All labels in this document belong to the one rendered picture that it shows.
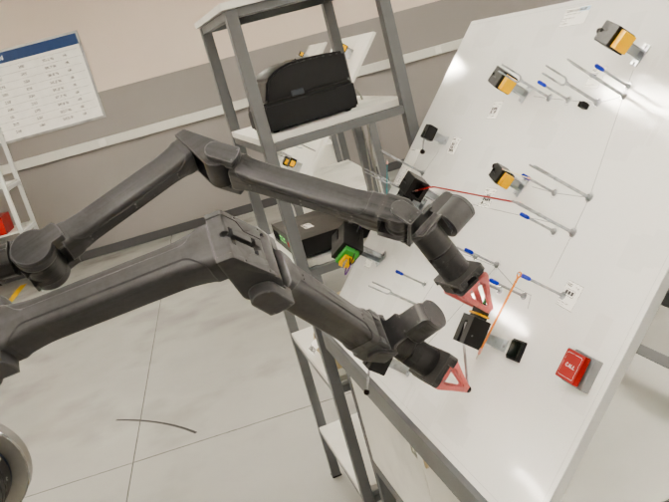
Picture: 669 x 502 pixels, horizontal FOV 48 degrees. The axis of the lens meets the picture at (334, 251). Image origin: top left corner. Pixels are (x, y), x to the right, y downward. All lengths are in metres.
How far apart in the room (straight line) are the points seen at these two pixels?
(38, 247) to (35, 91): 7.42
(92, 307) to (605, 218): 0.89
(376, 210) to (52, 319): 0.65
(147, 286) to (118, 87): 7.83
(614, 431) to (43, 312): 1.14
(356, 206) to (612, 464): 0.69
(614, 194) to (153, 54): 7.62
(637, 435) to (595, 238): 0.44
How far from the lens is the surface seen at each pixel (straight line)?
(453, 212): 1.40
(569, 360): 1.29
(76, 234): 1.49
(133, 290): 0.96
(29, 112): 8.89
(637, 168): 1.42
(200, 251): 0.94
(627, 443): 1.63
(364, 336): 1.26
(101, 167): 8.85
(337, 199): 1.42
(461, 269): 1.40
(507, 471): 1.38
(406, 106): 2.33
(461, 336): 1.45
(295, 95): 2.30
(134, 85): 8.74
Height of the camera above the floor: 1.69
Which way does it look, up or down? 16 degrees down
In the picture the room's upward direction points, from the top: 15 degrees counter-clockwise
